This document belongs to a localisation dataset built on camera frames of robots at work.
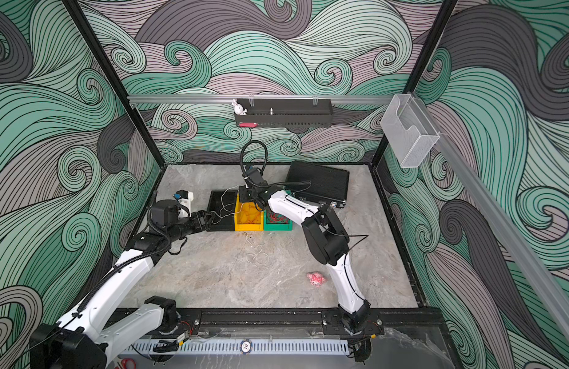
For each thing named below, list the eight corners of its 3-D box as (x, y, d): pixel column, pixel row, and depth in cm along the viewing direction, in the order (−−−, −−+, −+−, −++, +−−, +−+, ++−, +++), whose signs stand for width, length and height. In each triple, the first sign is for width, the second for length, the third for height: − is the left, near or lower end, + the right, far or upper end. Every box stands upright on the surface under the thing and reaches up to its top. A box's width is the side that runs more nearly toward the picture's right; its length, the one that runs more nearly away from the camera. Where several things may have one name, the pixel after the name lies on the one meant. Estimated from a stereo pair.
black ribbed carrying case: (281, 195, 107) (282, 190, 104) (293, 163, 121) (294, 158, 118) (345, 210, 101) (347, 205, 98) (350, 175, 115) (352, 170, 112)
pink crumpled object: (307, 287, 82) (309, 282, 78) (306, 278, 84) (308, 272, 80) (322, 287, 82) (325, 282, 78) (321, 278, 85) (324, 272, 80)
